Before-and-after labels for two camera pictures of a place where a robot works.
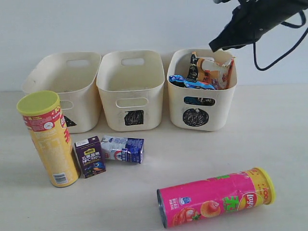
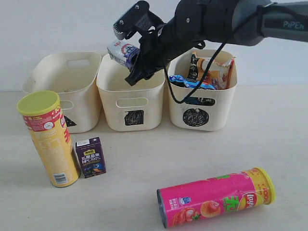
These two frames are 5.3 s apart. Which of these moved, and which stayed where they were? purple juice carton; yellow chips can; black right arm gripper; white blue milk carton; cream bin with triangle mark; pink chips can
Moved: white blue milk carton; black right arm gripper
Stayed: cream bin with triangle mark; purple juice carton; yellow chips can; pink chips can
